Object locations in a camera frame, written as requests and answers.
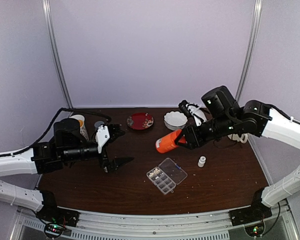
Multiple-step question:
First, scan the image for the right aluminium frame post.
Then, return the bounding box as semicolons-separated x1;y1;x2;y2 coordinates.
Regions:
235;0;263;102

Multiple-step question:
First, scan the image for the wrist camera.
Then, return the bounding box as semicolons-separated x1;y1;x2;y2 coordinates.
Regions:
178;100;207;127
92;124;122;154

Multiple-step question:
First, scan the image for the red floral plate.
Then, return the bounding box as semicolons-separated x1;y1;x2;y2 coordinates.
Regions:
126;112;154;131

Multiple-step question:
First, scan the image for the orange pill bottle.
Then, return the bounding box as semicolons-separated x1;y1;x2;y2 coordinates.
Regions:
155;129;182;154

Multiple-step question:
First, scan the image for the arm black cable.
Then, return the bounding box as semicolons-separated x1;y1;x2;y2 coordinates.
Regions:
267;104;300;131
0;107;113;157

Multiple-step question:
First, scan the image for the floral mug yellow inside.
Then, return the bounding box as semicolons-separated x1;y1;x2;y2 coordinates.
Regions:
70;114;89;141

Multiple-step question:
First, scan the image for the grey capped supplement bottle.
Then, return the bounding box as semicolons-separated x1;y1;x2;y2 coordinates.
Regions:
94;121;105;133

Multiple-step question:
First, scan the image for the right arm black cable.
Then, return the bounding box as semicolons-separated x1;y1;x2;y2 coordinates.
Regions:
267;104;300;131

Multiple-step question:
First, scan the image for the white cup at right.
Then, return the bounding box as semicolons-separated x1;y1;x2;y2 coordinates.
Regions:
227;133;248;144

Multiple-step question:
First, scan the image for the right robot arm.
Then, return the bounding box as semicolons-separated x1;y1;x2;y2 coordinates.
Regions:
174;85;300;221

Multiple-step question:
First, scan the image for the small white bottle right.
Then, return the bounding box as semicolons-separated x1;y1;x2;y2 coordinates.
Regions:
197;156;207;168

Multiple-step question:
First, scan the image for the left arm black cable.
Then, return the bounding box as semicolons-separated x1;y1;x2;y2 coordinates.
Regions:
0;107;113;157

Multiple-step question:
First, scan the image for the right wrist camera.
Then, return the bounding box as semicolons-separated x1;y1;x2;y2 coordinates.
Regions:
178;100;207;127

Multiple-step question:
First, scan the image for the aluminium frame post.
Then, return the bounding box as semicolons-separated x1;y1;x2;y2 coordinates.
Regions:
42;0;73;108
235;0;263;102

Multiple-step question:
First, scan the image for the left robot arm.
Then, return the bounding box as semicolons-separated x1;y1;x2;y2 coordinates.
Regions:
0;118;133;222

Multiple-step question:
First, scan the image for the front aluminium rail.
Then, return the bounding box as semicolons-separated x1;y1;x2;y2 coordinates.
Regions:
14;204;298;240

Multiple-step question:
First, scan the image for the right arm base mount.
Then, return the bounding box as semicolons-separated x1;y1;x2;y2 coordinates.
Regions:
229;187;273;238

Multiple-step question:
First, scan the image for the white scalloped dish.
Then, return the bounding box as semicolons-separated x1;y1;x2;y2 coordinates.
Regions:
163;111;188;131

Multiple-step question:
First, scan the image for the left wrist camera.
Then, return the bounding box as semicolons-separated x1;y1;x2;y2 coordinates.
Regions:
92;124;122;154

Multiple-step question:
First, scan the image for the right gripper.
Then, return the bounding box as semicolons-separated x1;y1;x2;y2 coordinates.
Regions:
174;114;237;150

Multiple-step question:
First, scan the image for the left aluminium frame post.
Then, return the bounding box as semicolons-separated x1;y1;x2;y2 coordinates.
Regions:
42;0;73;108

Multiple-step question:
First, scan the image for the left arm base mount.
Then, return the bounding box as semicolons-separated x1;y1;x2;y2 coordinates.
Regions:
35;190;80;240

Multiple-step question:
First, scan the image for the clear plastic pill organizer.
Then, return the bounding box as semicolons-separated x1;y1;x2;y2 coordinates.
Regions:
146;158;188;195

